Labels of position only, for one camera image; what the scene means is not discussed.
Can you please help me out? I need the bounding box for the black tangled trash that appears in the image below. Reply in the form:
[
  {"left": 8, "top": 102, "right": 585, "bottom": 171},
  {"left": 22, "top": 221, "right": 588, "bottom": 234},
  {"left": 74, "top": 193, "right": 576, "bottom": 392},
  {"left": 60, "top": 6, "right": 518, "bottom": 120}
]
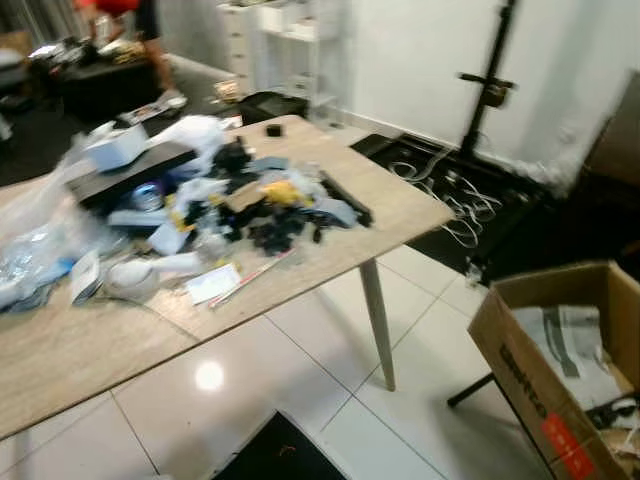
[{"left": 243, "top": 204, "right": 333, "bottom": 253}]

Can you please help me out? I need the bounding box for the black bin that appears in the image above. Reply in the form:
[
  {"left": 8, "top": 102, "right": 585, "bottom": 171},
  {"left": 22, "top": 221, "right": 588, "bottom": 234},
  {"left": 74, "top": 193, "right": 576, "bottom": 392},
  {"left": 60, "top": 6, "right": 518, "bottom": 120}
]
[{"left": 239, "top": 91, "right": 310, "bottom": 127}]

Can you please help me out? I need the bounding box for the brown wooden cabinet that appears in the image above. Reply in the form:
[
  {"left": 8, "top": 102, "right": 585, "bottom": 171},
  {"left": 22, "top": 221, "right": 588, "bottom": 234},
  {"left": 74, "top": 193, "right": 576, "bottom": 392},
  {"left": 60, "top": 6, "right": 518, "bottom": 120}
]
[{"left": 584, "top": 74, "right": 640, "bottom": 187}]

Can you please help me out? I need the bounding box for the crumpled newspaper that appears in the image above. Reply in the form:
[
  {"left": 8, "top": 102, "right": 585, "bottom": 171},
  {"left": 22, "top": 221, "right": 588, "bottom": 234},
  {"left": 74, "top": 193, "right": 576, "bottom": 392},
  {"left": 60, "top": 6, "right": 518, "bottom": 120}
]
[{"left": 511, "top": 304, "right": 627, "bottom": 408}]

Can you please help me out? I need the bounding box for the brown cardboard box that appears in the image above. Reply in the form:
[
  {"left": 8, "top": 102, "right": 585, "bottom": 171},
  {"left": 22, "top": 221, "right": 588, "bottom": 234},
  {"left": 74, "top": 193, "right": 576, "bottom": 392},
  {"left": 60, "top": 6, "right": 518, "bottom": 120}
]
[{"left": 467, "top": 261, "right": 640, "bottom": 480}]

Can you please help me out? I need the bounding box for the black tripod stand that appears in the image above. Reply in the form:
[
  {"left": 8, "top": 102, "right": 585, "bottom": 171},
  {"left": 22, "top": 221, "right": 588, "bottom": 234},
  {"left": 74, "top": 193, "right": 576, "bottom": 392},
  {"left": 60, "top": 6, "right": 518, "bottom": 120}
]
[{"left": 456, "top": 0, "right": 522, "bottom": 157}]

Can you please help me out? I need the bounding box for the black floor stand leg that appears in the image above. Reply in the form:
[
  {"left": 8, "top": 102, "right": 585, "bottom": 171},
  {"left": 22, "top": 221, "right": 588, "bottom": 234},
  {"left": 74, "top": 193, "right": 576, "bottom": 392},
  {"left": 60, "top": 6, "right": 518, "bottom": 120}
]
[{"left": 446, "top": 371, "right": 497, "bottom": 409}]

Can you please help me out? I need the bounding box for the long black bar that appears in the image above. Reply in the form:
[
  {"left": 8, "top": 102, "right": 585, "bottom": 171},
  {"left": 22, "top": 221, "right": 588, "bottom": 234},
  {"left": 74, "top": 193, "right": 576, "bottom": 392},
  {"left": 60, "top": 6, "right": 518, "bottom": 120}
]
[{"left": 317, "top": 169, "right": 375, "bottom": 229}]

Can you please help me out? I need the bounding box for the yellow crumpled wrapper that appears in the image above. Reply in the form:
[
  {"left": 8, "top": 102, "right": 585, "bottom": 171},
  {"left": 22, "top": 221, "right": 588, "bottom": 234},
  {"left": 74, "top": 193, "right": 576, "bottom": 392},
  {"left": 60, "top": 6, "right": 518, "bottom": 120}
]
[{"left": 261, "top": 179, "right": 307, "bottom": 209}]

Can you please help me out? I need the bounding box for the thin red stick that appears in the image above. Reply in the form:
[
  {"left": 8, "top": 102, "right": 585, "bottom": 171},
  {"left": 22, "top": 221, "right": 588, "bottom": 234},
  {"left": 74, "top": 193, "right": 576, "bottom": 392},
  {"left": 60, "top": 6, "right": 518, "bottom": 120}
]
[{"left": 209, "top": 249, "right": 297, "bottom": 307}]

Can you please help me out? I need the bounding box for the white shelf unit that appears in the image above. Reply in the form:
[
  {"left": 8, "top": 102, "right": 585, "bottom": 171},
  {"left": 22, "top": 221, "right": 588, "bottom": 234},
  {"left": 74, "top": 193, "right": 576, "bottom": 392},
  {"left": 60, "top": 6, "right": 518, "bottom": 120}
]
[{"left": 217, "top": 0, "right": 343, "bottom": 123}]

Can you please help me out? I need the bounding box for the small black floor mat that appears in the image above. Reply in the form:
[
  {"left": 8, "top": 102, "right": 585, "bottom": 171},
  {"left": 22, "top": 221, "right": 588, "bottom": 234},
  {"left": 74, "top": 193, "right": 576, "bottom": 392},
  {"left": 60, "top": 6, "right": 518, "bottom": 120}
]
[{"left": 209, "top": 409, "right": 348, "bottom": 480}]

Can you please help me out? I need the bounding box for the white paper card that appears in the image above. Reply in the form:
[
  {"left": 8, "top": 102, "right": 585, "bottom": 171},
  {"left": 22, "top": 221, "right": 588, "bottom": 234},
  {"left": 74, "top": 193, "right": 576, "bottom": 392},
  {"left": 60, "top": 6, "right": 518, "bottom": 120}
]
[{"left": 186, "top": 262, "right": 242, "bottom": 306}]

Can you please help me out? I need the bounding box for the small glass jar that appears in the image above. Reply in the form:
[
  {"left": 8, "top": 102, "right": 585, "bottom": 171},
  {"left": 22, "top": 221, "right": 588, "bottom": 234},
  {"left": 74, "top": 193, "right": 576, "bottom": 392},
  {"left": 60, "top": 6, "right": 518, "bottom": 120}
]
[{"left": 214, "top": 79, "right": 242, "bottom": 104}]

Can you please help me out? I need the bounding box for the white plastic bag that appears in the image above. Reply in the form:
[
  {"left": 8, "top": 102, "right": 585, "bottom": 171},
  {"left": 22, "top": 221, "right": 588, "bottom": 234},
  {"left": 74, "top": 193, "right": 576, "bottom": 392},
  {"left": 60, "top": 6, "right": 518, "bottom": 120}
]
[{"left": 148, "top": 114, "right": 228, "bottom": 167}]

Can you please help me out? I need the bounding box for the blue metal can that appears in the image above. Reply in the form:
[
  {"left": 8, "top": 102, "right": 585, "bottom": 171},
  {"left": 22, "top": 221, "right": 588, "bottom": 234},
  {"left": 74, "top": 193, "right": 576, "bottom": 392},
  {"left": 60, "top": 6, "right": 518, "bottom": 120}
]
[{"left": 129, "top": 181, "right": 167, "bottom": 212}]

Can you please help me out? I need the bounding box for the magazine on floor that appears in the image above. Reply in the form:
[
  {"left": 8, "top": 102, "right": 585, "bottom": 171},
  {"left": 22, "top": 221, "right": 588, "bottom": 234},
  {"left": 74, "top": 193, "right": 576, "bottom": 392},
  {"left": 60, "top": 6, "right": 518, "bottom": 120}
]
[{"left": 118, "top": 98, "right": 188, "bottom": 128}]

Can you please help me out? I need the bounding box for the white round bowl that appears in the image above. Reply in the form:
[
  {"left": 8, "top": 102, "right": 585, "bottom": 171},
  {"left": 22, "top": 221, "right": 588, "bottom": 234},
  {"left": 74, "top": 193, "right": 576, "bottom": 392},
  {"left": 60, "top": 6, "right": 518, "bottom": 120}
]
[{"left": 104, "top": 257, "right": 163, "bottom": 301}]

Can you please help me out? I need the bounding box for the dark flat box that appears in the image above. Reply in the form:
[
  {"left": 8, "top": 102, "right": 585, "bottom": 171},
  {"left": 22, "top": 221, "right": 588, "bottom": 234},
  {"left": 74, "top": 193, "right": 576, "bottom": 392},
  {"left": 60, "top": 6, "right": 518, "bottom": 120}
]
[{"left": 67, "top": 141, "right": 200, "bottom": 210}]

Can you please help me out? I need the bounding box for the small white box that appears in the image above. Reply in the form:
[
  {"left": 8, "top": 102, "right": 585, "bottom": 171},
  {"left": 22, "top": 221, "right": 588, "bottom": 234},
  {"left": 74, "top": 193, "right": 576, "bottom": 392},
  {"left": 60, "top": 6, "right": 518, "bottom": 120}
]
[{"left": 84, "top": 124, "right": 150, "bottom": 172}]

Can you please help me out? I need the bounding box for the light wooden table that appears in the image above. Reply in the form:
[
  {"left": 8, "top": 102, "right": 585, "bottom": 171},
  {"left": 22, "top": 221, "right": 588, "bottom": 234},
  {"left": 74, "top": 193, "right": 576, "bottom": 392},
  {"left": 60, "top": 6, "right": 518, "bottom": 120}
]
[{"left": 0, "top": 114, "right": 457, "bottom": 442}]

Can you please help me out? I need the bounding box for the white folded leaflet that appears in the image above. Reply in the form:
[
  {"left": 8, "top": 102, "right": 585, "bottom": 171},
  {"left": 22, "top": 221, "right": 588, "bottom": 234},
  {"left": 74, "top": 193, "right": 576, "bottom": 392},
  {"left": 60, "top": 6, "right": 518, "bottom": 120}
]
[{"left": 69, "top": 249, "right": 103, "bottom": 306}]

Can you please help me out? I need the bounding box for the black cluttered side table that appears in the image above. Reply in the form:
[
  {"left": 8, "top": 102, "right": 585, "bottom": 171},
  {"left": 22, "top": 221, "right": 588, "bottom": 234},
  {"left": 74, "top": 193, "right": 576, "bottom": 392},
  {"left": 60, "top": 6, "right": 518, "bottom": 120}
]
[{"left": 28, "top": 40, "right": 167, "bottom": 123}]

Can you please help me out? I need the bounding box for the clear plastic bag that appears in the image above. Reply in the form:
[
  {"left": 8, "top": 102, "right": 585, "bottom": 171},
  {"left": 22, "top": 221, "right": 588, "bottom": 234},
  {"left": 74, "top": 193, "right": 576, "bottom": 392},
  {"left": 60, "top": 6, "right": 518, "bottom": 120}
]
[{"left": 0, "top": 138, "right": 103, "bottom": 313}]

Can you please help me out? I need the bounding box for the white cable tangle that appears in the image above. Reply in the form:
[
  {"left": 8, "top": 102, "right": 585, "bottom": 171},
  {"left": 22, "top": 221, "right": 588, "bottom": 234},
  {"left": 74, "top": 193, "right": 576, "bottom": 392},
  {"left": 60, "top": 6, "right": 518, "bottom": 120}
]
[{"left": 388, "top": 150, "right": 504, "bottom": 251}]

